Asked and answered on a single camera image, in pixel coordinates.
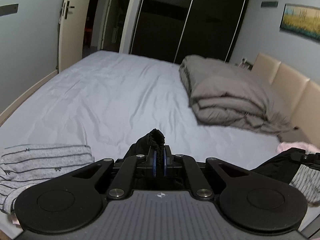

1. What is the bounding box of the grey striped cloth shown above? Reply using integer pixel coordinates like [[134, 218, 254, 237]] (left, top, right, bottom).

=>
[[290, 165, 320, 207]]

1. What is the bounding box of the black sliding door wardrobe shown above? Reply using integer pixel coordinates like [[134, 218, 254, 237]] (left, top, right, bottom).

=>
[[129, 0, 252, 64]]

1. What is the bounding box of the black garment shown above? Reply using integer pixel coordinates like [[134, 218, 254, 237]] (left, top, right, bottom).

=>
[[124, 128, 307, 190]]

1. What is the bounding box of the bed with white sheet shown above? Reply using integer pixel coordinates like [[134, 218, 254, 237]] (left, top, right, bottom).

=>
[[0, 50, 320, 230]]

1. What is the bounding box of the white room door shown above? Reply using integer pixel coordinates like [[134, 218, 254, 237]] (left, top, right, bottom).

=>
[[58, 0, 97, 74]]

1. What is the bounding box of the grey striped garment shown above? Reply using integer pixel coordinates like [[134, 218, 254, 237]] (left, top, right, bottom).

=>
[[0, 144, 95, 213]]

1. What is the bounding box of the landscape wall painting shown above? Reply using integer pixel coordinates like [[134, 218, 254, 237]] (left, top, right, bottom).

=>
[[279, 4, 320, 42]]

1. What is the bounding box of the metal door handle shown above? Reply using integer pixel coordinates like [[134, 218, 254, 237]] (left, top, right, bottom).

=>
[[60, 1, 75, 19]]

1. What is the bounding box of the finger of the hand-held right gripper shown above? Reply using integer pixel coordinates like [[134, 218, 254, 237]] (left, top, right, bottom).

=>
[[290, 148, 307, 163]]

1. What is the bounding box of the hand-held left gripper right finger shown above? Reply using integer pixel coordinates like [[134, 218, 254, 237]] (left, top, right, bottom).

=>
[[160, 145, 251, 200]]

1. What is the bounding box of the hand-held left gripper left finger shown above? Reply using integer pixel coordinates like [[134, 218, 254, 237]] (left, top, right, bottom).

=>
[[72, 145, 161, 200]]

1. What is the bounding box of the pink cloth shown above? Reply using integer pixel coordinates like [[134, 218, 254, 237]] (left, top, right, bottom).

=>
[[276, 141, 320, 155]]

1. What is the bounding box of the folded grey duvet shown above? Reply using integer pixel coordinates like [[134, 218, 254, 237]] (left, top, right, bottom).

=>
[[179, 54, 298, 137]]

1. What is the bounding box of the beige padded headboard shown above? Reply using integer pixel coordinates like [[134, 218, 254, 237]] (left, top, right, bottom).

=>
[[252, 52, 320, 153]]

